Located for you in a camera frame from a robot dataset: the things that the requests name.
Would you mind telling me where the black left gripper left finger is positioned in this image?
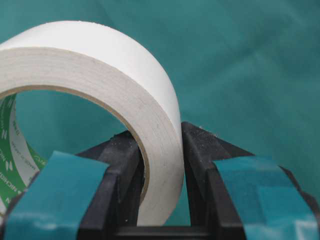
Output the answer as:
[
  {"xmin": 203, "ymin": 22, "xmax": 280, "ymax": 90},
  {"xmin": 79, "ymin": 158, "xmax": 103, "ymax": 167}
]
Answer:
[{"xmin": 0, "ymin": 131, "xmax": 146, "ymax": 240}]

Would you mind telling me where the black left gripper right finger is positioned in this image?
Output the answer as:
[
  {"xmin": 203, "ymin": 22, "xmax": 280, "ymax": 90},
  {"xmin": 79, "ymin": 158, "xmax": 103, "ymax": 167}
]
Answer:
[{"xmin": 181, "ymin": 122, "xmax": 320, "ymax": 240}]

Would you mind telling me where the green table cloth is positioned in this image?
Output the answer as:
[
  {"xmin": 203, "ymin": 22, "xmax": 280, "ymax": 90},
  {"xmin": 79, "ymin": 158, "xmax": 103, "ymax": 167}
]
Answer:
[{"xmin": 0, "ymin": 0, "xmax": 320, "ymax": 186}]

